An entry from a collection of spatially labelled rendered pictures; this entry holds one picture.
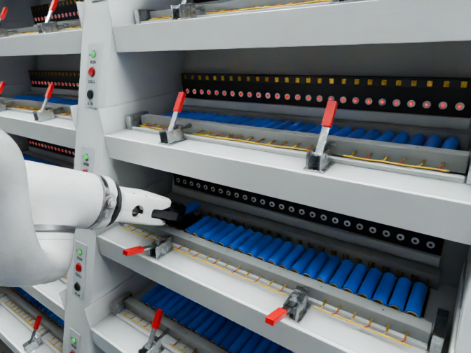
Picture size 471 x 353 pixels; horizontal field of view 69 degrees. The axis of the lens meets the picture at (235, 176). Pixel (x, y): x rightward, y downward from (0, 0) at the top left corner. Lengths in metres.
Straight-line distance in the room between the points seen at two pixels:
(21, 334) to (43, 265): 0.78
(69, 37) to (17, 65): 0.57
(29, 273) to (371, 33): 0.46
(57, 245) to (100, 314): 0.37
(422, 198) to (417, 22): 0.19
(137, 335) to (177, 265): 0.22
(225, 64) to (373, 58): 0.30
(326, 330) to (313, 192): 0.18
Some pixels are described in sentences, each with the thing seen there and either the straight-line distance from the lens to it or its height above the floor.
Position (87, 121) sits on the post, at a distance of 0.76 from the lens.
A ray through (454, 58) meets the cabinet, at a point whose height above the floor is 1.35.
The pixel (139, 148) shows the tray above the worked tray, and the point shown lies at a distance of 0.63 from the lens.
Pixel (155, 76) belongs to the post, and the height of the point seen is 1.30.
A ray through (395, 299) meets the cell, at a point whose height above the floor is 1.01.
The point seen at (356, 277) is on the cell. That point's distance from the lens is 0.55.
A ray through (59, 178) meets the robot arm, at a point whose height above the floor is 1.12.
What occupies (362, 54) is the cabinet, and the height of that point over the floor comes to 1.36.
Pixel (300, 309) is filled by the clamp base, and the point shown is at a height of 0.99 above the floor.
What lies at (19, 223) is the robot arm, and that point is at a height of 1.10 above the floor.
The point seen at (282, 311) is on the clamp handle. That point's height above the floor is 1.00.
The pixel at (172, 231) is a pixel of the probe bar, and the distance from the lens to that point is 0.66.
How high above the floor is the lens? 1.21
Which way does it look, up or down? 8 degrees down
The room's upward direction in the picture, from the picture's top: 7 degrees clockwise
